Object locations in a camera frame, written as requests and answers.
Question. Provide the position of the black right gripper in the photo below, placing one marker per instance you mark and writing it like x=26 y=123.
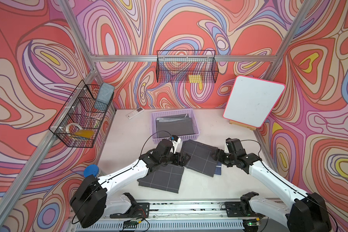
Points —
x=218 y=155

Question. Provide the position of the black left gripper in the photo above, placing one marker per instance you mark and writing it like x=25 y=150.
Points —
x=182 y=162

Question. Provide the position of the dark grey checked pillowcase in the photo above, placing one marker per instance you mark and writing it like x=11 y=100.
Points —
x=200 y=157

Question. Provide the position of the navy yellow striped pillowcase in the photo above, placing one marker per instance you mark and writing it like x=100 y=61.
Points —
x=218 y=168

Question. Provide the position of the dark grey grid pillowcase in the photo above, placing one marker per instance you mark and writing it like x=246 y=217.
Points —
x=166 y=178

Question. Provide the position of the plain grey pillowcase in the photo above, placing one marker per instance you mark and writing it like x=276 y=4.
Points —
x=179 y=125

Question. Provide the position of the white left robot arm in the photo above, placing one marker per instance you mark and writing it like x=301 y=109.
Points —
x=94 y=198

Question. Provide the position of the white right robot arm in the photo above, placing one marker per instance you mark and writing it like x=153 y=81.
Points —
x=299 y=211

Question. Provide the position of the wooden whiteboard stand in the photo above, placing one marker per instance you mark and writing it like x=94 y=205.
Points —
x=242 y=125

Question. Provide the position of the pink framed whiteboard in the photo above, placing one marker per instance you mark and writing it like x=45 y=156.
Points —
x=252 y=100

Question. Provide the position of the white remote control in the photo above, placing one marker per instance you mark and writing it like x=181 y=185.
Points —
x=135 y=113

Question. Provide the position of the yellow sponge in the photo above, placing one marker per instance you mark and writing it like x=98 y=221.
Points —
x=195 y=78

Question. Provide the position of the blue lidded clear jar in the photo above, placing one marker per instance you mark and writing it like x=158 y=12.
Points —
x=92 y=170

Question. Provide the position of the yellow flat card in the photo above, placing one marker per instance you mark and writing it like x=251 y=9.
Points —
x=83 y=134

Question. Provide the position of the grey blue sponge block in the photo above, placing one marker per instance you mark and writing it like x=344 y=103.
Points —
x=105 y=93

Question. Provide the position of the white tape roll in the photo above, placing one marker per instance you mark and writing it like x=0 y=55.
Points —
x=72 y=128

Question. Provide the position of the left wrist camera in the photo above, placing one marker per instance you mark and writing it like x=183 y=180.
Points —
x=175 y=142

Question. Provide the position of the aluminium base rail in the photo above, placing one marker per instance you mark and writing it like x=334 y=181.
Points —
x=220 y=215

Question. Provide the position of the black wire basket back wall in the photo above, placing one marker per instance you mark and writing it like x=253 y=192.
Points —
x=174 y=66

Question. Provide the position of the black wire basket wall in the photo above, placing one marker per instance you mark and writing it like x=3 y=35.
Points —
x=83 y=109
x=174 y=66

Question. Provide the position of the black wire basket left wall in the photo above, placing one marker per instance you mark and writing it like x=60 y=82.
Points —
x=83 y=109

